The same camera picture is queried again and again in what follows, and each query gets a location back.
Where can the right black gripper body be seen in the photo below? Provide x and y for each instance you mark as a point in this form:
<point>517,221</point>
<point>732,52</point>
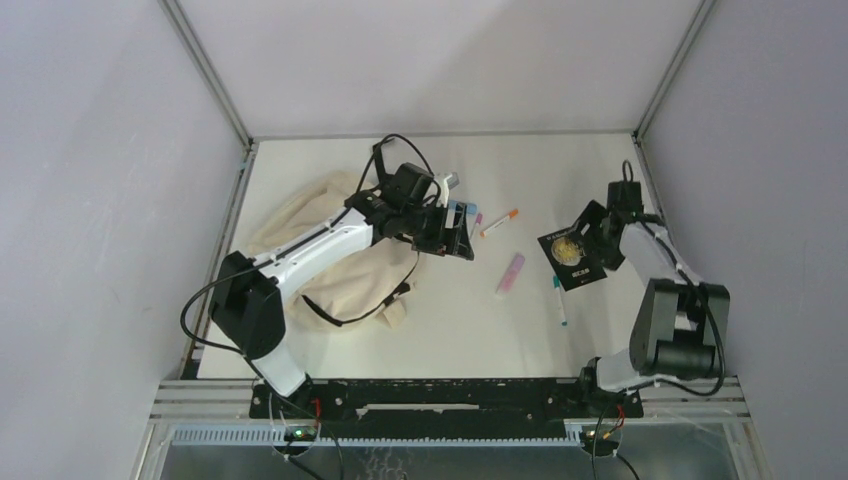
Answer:
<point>612,259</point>

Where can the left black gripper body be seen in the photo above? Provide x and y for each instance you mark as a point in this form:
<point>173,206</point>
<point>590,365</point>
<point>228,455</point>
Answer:
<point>425,223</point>

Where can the light blue eraser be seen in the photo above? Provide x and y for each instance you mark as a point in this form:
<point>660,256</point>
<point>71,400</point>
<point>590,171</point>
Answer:
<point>468,208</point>

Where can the black booklet with gold emblem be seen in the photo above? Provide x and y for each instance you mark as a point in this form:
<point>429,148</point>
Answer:
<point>572,255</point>

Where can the pink highlighter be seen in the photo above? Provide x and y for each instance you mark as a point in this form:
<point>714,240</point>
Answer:
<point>511,274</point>

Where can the orange marker pen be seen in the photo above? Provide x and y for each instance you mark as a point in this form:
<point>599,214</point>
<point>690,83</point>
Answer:
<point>498,223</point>

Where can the teal marker pen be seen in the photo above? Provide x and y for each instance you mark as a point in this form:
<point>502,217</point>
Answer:
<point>559,301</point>

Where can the beige canvas student bag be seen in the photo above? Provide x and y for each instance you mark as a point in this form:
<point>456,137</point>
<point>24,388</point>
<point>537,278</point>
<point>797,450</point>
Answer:
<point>364,286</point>

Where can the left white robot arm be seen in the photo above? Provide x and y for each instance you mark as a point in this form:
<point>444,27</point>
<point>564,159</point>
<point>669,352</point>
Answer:
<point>249,294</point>

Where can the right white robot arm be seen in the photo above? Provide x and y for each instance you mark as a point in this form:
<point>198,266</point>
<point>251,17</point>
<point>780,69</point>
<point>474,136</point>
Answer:
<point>678,332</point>

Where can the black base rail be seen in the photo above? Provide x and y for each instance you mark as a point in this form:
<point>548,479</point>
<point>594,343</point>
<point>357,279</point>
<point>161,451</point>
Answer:
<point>445,409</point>

